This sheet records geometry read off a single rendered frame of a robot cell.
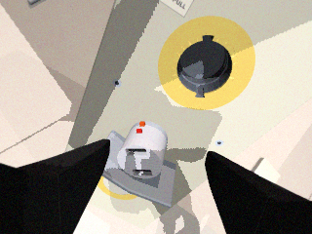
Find small grey cylinder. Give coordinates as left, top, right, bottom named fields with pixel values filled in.
left=27, top=0, right=39, bottom=5

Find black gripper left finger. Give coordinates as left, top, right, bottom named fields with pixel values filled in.
left=0, top=139, right=110, bottom=234

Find white and grey cylinder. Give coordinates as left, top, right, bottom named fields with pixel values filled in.
left=117, top=121, right=168, bottom=178

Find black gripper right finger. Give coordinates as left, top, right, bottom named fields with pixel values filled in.
left=205, top=151, right=312, bottom=234

